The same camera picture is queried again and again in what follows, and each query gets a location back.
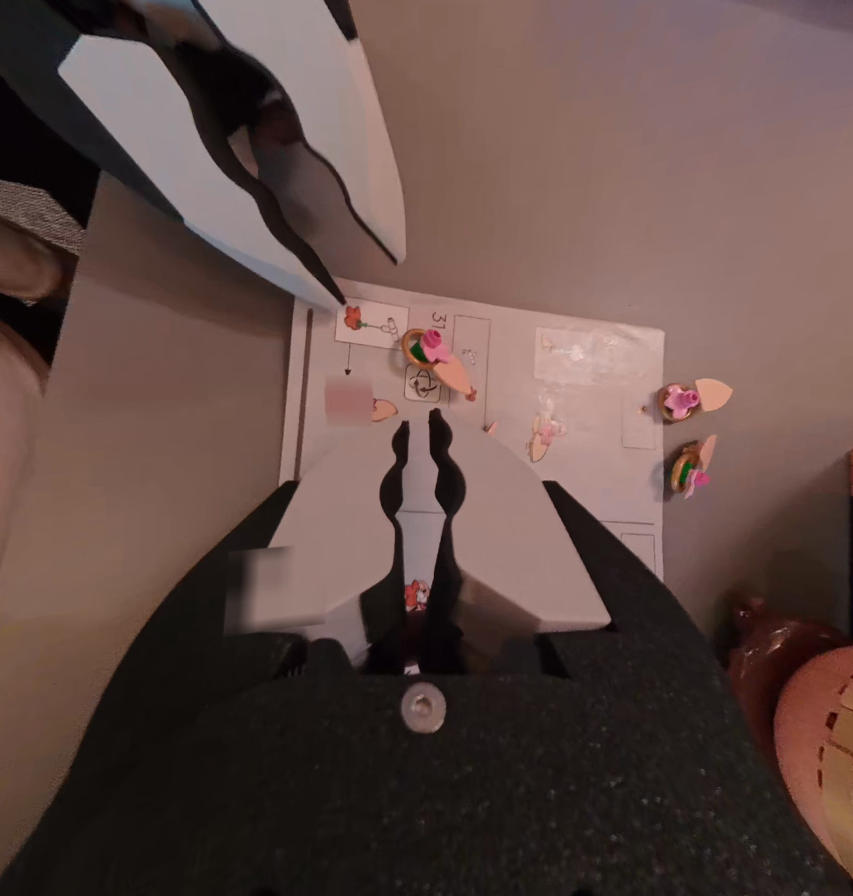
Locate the brick instruction booklet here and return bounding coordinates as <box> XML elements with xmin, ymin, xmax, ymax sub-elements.
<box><xmin>279</xmin><ymin>279</ymin><xmax>667</xmax><ymax>610</ymax></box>

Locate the grey desk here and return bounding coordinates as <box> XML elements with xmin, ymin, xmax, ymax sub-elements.
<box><xmin>0</xmin><ymin>0</ymin><xmax>853</xmax><ymax>896</ymax></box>

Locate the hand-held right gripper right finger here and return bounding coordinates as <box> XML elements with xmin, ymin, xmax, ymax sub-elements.
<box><xmin>419</xmin><ymin>409</ymin><xmax>613</xmax><ymax>666</ymax></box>

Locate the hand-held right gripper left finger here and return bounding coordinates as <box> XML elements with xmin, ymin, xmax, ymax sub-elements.
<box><xmin>244</xmin><ymin>420</ymin><xmax>412</xmax><ymax>662</ymax></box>

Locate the gold ring with petal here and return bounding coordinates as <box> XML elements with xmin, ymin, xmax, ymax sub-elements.
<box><xmin>670</xmin><ymin>434</ymin><xmax>719</xmax><ymax>494</ymax></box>

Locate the person's left forearm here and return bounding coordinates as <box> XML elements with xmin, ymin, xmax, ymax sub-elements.
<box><xmin>0</xmin><ymin>175</ymin><xmax>87</xmax><ymax>302</ymax></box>

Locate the pink flower on gold ring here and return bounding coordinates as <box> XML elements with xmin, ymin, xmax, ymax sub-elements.
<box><xmin>656</xmin><ymin>378</ymin><xmax>735</xmax><ymax>424</ymax></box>

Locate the gold ring flower assembly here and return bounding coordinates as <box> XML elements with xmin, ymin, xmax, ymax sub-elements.
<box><xmin>400</xmin><ymin>328</ymin><xmax>472</xmax><ymax>394</ymax></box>

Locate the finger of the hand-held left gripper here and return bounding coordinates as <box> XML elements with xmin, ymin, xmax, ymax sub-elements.
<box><xmin>195</xmin><ymin>0</ymin><xmax>406</xmax><ymax>266</ymax></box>
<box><xmin>57</xmin><ymin>34</ymin><xmax>345</xmax><ymax>309</ymax></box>

